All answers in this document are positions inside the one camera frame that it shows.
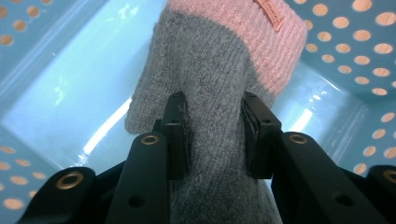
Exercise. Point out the grey pink sock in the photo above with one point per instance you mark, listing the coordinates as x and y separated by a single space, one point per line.
211 62

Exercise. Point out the light blue plastic basket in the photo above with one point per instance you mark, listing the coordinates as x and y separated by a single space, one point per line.
62 77

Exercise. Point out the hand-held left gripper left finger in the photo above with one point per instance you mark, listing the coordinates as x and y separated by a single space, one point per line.
176 140

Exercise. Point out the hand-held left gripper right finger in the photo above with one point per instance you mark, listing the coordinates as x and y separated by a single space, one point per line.
260 140

